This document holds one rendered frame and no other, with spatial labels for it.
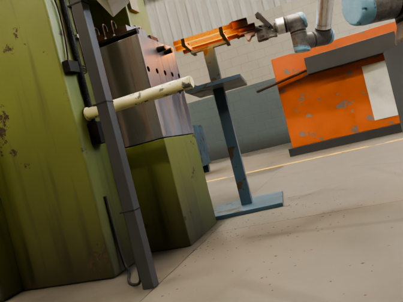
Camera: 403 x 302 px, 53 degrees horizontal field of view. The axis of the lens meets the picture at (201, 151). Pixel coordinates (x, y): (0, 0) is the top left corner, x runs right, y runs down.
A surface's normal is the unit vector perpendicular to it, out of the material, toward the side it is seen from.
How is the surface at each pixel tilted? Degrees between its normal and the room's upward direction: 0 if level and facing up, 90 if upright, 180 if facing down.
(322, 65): 90
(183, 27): 90
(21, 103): 90
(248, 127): 90
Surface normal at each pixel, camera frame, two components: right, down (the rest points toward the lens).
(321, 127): -0.32, 0.09
